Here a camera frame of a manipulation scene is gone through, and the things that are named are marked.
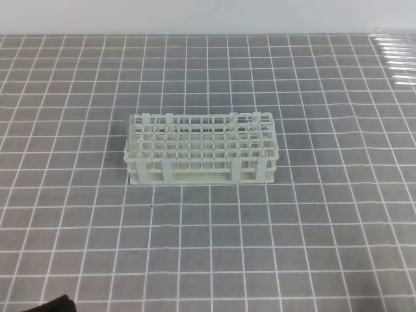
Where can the white plastic test tube rack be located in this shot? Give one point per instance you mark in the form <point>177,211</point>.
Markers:
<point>189,149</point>

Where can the clear glass test tube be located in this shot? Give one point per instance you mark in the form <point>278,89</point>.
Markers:
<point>127,123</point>

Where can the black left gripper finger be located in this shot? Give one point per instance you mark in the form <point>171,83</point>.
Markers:
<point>60,304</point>

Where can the spare clear glass test tubes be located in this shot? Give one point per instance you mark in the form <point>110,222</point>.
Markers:
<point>397,48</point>

